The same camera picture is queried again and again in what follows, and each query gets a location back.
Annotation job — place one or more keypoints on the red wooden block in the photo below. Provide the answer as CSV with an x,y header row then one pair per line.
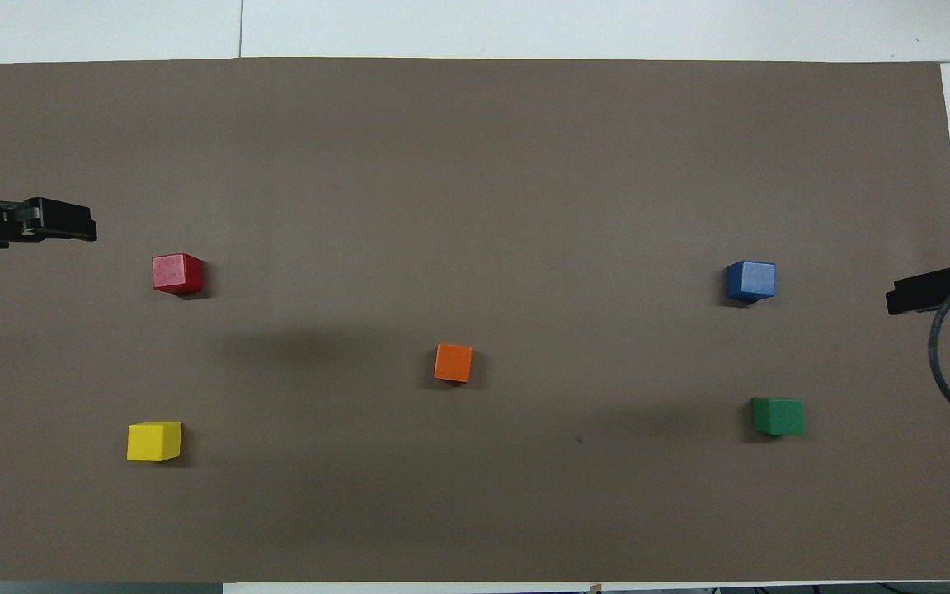
x,y
177,274

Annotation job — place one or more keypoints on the blue wooden block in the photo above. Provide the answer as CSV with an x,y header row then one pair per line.
x,y
751,280

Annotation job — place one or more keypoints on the green wooden block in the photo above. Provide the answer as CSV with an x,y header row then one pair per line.
x,y
778,417

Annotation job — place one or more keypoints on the yellow wooden block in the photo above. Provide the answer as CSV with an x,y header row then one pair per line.
x,y
153,441

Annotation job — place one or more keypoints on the orange wooden block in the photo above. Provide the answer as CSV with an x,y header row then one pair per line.
x,y
453,363

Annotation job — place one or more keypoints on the brown paper table mat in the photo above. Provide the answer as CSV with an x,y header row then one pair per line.
x,y
475,165

